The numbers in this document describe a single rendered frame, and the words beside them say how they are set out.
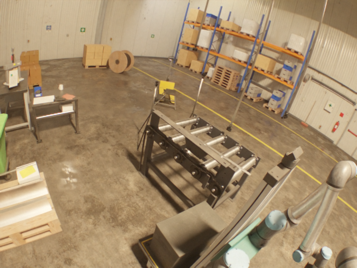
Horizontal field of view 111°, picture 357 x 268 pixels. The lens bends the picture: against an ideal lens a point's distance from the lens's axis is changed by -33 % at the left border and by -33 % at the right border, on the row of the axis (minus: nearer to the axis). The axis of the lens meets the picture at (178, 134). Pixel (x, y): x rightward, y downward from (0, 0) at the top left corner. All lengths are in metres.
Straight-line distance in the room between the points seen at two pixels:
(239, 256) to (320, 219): 0.50
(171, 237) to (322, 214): 1.07
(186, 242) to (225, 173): 0.79
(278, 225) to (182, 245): 0.72
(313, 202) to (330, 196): 0.24
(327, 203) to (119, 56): 8.08
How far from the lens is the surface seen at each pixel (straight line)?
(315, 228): 1.19
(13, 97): 5.06
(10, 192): 2.49
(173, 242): 1.50
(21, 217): 2.42
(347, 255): 0.87
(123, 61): 8.13
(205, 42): 11.64
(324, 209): 1.14
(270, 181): 0.79
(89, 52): 8.79
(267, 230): 1.36
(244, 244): 1.44
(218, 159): 1.82
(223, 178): 1.89
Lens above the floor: 2.17
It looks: 30 degrees down
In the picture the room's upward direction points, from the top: 15 degrees clockwise
